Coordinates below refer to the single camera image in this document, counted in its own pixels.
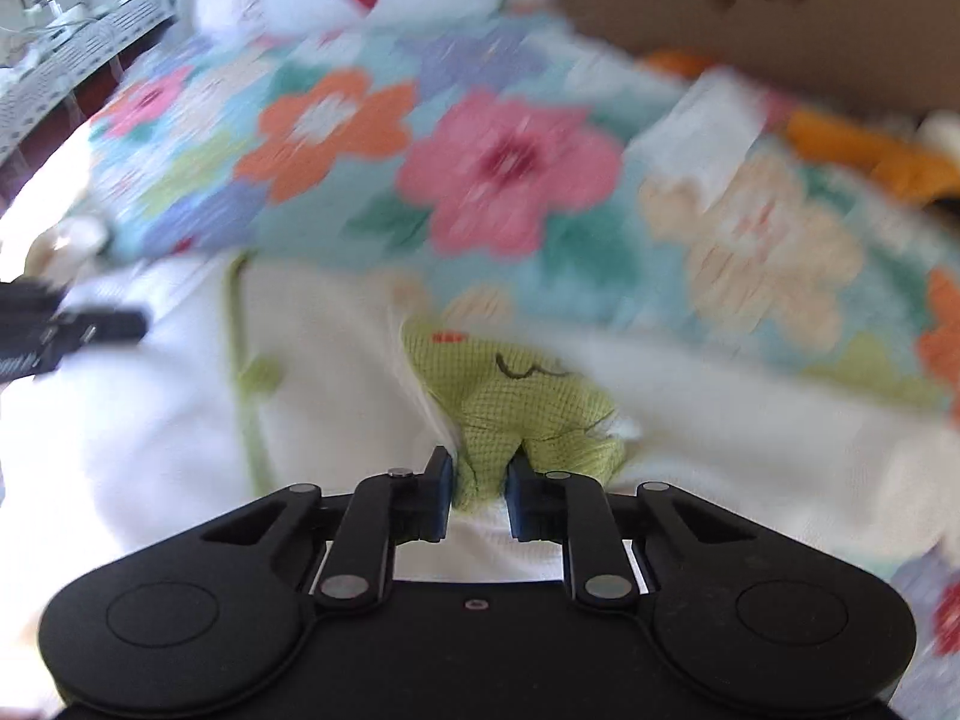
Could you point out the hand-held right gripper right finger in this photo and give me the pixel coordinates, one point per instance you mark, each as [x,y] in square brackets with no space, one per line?
[517,499]

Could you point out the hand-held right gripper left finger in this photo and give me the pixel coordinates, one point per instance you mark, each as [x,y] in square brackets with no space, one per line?
[441,495]

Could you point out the white top with green monster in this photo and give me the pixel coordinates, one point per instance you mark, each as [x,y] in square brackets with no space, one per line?
[135,420]

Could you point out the small white cloth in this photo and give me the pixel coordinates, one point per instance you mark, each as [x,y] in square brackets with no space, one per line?
[709,131]

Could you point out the floral quilt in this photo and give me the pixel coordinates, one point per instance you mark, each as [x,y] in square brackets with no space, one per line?
[517,165]

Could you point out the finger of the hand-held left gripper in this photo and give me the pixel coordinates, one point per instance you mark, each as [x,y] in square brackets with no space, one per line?
[105,326]

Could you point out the brown headboard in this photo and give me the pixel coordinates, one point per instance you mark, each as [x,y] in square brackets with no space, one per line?
[750,37]

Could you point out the white perforated rack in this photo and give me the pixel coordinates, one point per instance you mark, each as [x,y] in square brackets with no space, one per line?
[67,52]

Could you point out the orange and white plush toy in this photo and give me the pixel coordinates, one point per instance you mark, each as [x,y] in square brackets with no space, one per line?
[862,150]

